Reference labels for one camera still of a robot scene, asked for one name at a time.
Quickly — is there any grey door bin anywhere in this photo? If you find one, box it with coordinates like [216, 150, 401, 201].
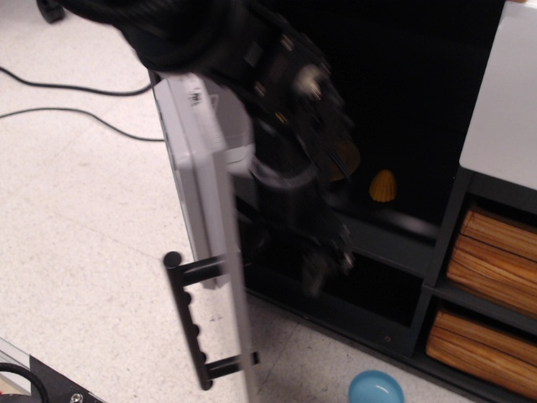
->
[205, 79, 254, 177]

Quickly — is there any black fridge door handle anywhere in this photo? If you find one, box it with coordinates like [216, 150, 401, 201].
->
[163, 251, 246, 390]

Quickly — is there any yellow plate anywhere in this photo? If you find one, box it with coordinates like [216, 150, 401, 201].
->
[330, 141, 361, 181]

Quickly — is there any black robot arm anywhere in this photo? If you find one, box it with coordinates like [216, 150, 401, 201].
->
[65, 1, 353, 296]

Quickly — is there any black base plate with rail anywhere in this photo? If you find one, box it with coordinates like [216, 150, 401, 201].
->
[1, 338, 104, 403]

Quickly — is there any dark grey shelf unit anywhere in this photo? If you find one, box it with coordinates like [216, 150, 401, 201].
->
[412, 168, 536, 402]

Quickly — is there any white countertop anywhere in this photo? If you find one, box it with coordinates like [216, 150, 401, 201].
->
[459, 1, 536, 190]

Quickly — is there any woven wood basket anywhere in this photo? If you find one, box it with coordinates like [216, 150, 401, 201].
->
[446, 209, 536, 317]
[425, 311, 536, 400]

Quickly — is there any black caster wheel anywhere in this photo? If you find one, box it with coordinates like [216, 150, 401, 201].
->
[36, 0, 65, 24]

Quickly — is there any blue bowl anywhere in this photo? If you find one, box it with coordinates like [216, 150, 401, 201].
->
[348, 370, 405, 403]

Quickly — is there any grey toy fridge door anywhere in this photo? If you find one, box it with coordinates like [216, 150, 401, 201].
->
[159, 74, 258, 402]

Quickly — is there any upper woven wood basket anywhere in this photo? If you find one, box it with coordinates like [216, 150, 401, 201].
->
[446, 209, 536, 317]

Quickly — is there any black braided cable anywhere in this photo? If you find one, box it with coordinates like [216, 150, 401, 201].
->
[0, 363, 41, 403]

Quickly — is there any grey water dispenser panel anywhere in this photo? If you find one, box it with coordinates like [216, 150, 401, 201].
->
[154, 80, 211, 260]

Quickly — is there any upper black floor cable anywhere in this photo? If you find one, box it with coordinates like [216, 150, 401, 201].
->
[0, 65, 153, 97]

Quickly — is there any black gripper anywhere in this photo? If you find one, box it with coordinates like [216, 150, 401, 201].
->
[251, 163, 354, 297]

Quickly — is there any lower woven wood basket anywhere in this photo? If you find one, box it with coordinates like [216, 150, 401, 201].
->
[425, 311, 536, 400]

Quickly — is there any lower black floor cable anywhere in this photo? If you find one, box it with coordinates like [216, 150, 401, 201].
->
[0, 107, 165, 143]

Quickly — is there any black floor cable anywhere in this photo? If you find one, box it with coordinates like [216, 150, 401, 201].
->
[0, 65, 153, 97]
[0, 107, 165, 143]

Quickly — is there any yellow shell shaped toy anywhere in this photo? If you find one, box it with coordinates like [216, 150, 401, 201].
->
[368, 170, 398, 203]

